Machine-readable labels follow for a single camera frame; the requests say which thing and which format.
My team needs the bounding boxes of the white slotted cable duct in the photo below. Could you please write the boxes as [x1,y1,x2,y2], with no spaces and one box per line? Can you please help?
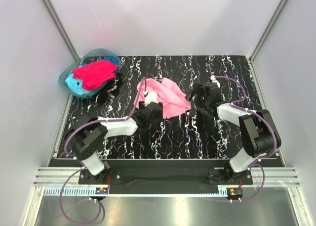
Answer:
[44,186,109,197]

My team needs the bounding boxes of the teal blue t shirt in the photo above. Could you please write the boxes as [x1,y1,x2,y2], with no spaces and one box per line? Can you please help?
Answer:
[64,54,119,97]

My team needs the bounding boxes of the right aluminium corner post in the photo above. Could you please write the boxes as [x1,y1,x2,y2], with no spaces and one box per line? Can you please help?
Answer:
[249,0,289,62]

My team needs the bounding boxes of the translucent blue plastic basket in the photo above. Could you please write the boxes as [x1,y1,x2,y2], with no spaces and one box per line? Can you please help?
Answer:
[58,48,121,99]

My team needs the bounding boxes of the pink t shirt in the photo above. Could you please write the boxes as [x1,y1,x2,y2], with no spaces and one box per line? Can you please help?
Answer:
[146,78,191,119]

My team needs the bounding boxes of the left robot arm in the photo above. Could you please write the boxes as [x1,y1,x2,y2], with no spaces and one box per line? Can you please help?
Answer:
[64,101,163,184]

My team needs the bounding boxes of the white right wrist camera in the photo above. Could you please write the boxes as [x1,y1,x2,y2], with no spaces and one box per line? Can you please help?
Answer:
[210,75,220,88]

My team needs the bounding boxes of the left aluminium corner post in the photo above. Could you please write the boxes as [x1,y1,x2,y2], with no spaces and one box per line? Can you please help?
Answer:
[41,0,80,61]

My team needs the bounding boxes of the aluminium corner post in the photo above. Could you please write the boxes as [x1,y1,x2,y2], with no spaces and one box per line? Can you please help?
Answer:
[249,0,289,62]
[41,0,80,61]

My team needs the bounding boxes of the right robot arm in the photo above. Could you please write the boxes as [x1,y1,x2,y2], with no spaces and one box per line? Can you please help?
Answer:
[186,83,281,185]

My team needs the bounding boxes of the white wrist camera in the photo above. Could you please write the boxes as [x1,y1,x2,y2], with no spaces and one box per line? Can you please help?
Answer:
[143,91,158,106]
[210,75,220,88]

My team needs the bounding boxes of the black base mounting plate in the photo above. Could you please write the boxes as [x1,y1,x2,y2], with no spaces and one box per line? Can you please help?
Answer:
[79,159,253,195]

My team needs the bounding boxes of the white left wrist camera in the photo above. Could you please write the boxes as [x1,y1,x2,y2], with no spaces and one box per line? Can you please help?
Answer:
[143,91,158,106]

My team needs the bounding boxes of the aluminium front rail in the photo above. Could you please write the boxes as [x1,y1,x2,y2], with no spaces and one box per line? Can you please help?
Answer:
[33,167,301,187]

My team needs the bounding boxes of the magenta t shirt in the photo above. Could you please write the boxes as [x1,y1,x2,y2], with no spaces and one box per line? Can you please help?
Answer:
[72,59,119,91]

